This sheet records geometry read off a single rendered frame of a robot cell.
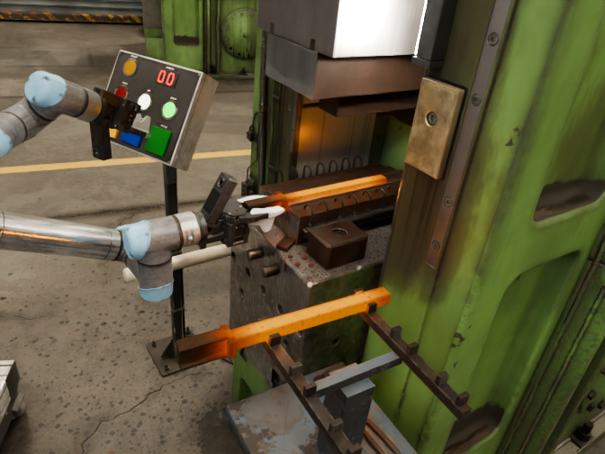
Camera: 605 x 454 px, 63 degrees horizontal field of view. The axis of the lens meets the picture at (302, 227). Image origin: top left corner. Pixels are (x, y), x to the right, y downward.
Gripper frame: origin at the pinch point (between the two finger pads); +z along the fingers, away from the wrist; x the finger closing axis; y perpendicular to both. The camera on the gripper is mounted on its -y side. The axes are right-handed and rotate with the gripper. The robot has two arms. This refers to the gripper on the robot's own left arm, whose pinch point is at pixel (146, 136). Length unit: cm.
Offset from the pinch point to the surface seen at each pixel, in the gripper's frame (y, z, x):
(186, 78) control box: 19.4, 5.2, -2.3
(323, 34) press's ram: 30, -22, -55
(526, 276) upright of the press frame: 0, 24, -103
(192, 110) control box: 11.5, 6.1, -7.0
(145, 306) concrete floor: -75, 77, 42
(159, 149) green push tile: -2.2, 4.4, -2.1
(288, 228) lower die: -9, 4, -50
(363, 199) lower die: 4, 15, -61
